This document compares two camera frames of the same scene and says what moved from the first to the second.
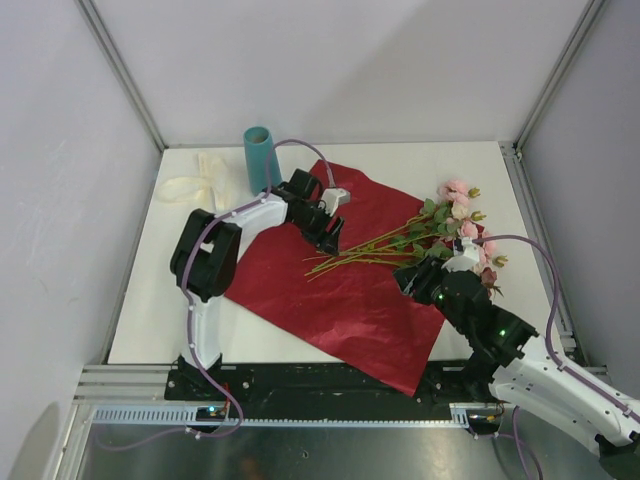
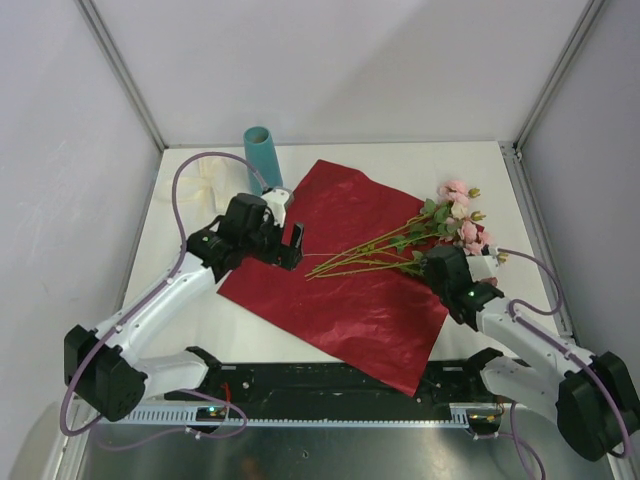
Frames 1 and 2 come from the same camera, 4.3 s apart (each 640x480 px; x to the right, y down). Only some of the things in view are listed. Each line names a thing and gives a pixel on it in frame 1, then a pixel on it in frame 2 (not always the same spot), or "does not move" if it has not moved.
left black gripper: (331, 243) to (285, 256)
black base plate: (302, 391) does not move
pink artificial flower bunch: (433, 236) does not move
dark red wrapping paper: (357, 311) does not move
